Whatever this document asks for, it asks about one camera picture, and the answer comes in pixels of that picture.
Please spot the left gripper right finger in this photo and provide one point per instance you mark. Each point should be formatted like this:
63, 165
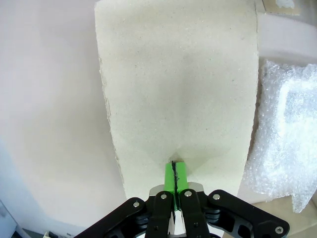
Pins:
180, 178

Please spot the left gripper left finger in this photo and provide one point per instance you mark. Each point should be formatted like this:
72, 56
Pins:
170, 178

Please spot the brown cardboard box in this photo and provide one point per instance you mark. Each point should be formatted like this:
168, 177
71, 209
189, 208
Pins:
270, 3

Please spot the bubble wrap bundle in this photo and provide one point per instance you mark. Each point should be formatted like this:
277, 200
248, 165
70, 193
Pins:
284, 138

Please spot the beige packing paper sheet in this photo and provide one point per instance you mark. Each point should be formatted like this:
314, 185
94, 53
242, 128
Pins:
178, 86

